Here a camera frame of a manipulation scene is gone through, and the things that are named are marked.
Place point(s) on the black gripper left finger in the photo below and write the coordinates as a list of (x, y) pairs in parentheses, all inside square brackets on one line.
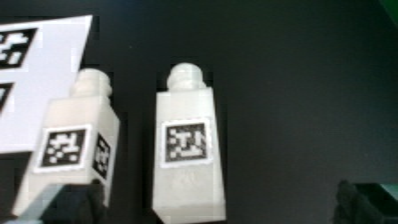
[(68, 205)]

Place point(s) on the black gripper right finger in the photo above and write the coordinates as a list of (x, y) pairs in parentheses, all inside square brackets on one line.
[(367, 203)]

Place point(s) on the white table leg with tag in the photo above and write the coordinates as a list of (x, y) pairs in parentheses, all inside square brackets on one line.
[(189, 199)]

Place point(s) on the white sheet with fiducial tags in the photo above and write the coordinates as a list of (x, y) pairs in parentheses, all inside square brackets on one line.
[(42, 50)]

